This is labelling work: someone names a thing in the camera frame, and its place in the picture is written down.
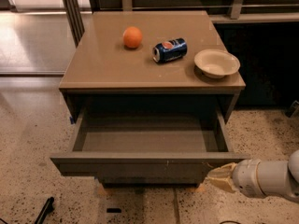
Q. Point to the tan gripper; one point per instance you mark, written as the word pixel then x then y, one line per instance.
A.
pixel 245 177

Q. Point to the grey top drawer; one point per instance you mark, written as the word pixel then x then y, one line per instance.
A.
pixel 158 149

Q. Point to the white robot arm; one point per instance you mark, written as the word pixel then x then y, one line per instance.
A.
pixel 259 179

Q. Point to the brown drawer cabinet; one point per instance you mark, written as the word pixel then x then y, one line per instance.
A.
pixel 102 64

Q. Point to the dark object at right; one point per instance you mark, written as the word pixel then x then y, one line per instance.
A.
pixel 292 109

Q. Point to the beige bowl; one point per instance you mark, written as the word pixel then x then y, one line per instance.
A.
pixel 216 63

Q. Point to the blue pepsi can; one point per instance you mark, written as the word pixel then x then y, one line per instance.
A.
pixel 170 50

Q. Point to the orange fruit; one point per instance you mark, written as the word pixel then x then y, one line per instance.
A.
pixel 132 37

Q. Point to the black object on floor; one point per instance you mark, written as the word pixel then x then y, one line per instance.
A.
pixel 46 209

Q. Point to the metal window frame post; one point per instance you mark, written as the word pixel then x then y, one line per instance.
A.
pixel 74 18

